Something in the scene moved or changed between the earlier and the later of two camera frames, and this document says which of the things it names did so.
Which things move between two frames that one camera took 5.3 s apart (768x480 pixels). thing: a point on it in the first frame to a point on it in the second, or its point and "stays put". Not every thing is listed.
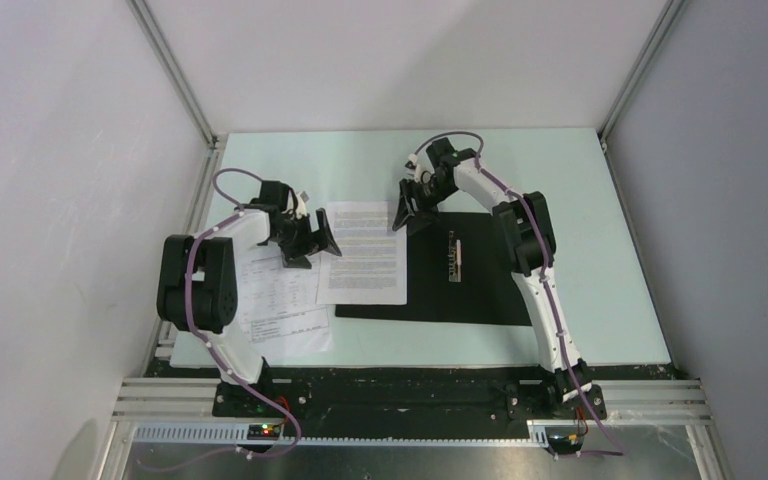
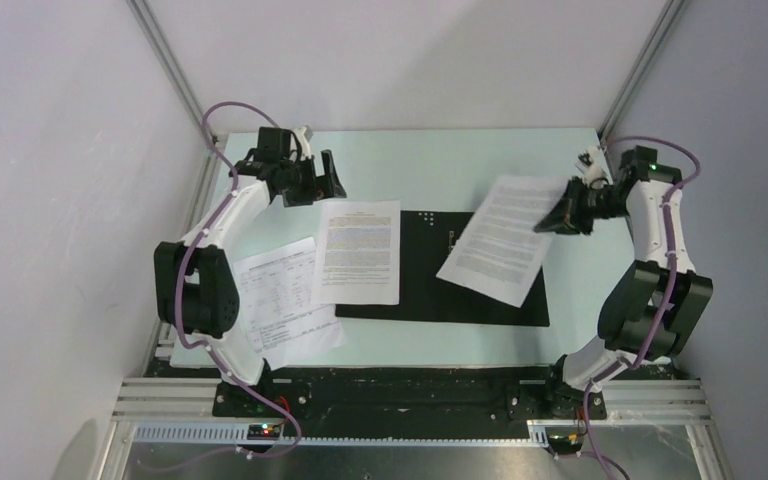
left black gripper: (297, 257) to (309, 195)
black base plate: (405, 396) stays put
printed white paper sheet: (372, 266) stays put
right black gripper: (423, 217) to (565, 217)
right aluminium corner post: (670, 12) stays put
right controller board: (566, 444) stays put
